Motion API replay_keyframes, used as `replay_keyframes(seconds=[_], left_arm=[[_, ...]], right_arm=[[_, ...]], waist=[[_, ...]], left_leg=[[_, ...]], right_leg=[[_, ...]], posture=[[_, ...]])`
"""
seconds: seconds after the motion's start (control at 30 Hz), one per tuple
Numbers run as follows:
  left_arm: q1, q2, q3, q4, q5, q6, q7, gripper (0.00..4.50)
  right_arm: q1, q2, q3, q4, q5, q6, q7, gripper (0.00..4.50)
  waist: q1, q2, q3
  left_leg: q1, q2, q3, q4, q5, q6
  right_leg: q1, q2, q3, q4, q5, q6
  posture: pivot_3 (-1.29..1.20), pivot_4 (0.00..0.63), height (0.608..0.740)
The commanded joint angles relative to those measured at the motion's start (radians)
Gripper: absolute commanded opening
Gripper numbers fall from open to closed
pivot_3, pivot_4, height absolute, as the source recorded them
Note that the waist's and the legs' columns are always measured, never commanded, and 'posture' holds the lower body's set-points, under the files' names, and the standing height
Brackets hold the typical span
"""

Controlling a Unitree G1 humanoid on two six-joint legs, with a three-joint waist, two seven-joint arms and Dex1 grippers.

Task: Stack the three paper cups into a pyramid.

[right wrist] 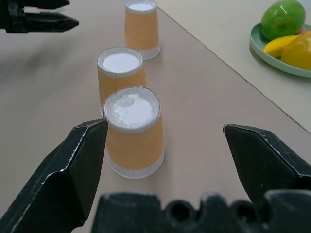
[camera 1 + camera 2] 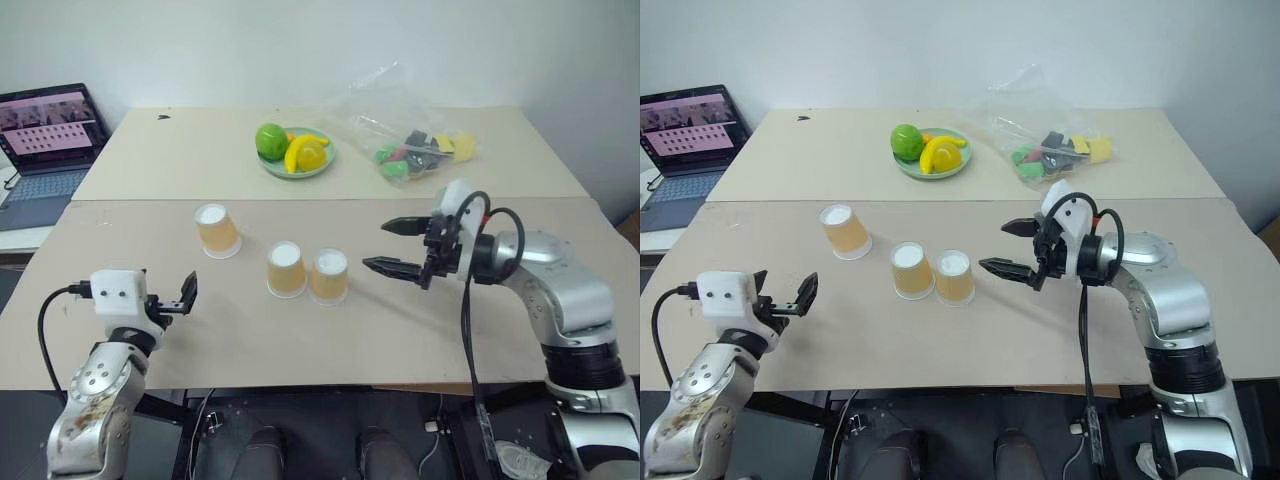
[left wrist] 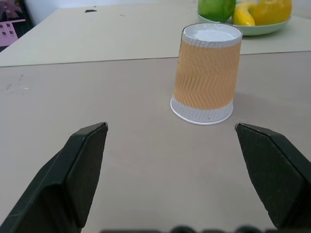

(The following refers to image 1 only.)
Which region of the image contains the light green plate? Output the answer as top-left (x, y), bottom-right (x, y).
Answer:
top-left (249, 22), bottom-right (311, 79)

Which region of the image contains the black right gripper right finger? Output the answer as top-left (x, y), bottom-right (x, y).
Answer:
top-left (223, 124), bottom-right (311, 207)

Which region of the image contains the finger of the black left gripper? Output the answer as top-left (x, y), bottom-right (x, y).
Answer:
top-left (23, 0), bottom-right (70, 8)
top-left (23, 12), bottom-right (80, 34)

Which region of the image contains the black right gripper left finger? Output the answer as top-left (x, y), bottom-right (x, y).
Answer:
top-left (0, 118), bottom-right (108, 233)

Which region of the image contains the orange ribbed paper cup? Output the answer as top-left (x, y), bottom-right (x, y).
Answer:
top-left (97, 46), bottom-right (147, 117)
top-left (103, 87), bottom-right (165, 180)
top-left (124, 0), bottom-right (161, 60)

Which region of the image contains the yellow toy banana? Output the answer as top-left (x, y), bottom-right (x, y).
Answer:
top-left (263, 35), bottom-right (303, 58)

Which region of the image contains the yellow toy pepper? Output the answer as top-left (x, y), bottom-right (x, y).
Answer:
top-left (280, 32), bottom-right (311, 71)

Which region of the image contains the green toy fruit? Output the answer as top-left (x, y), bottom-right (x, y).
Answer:
top-left (260, 0), bottom-right (307, 42)

